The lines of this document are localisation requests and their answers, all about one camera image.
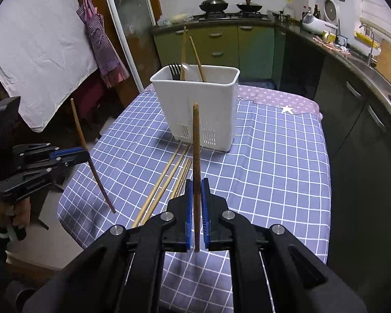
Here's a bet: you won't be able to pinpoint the brown chopstick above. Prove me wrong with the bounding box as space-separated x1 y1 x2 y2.
70 98 116 213

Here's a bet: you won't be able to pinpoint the dark wooden chopstick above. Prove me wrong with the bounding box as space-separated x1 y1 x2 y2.
193 103 201 252

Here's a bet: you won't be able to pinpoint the light wooden chopstick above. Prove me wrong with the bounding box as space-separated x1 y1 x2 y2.
132 142 182 228

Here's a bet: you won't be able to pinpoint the green kitchen cabinets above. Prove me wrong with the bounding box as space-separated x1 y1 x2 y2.
153 24 275 82

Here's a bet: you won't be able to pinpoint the steel kitchen sink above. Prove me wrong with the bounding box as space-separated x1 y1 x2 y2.
350 56 391 103

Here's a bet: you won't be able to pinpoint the person's left hand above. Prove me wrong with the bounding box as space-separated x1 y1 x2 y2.
0 198 31 228

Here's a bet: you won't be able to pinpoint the blue checkered tablecloth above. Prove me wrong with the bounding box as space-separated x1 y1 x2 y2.
57 87 331 312

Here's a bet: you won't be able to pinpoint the purple checkered apron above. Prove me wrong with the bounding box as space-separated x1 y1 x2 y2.
77 0 130 88

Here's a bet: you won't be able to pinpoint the white hanging sheet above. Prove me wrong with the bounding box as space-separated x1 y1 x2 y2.
0 0 97 132

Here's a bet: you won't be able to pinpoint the black fork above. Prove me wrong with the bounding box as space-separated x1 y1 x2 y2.
168 63 181 81

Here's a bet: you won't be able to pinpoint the white plastic utensil holder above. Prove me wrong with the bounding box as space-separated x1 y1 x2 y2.
150 65 240 152

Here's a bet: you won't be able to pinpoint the purple patterned cloth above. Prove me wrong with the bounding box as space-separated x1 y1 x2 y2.
236 84 323 120

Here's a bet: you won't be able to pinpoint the slanted chopstick in holder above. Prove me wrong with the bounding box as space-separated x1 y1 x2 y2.
189 36 206 82

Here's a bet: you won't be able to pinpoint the glass sliding door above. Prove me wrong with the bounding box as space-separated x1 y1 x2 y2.
106 0 160 92

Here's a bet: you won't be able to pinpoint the dark lower corner cabinets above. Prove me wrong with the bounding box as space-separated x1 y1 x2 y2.
274 27 391 310

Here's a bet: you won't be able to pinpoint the gas stove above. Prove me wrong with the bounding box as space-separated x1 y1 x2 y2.
193 11 270 21

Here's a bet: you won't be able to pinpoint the black wok with lid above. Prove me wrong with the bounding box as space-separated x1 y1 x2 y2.
199 0 229 14

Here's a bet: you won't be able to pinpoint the small steel pot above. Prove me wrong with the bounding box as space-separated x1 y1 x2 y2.
272 11 291 23

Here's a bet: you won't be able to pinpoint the steel sink faucet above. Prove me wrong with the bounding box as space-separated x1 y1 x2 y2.
358 24 375 67

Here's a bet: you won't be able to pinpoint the white rice cooker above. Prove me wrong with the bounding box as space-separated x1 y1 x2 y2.
302 13 338 35

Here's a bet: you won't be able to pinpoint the yellow dish rack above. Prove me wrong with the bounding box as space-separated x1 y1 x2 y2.
355 32 380 48

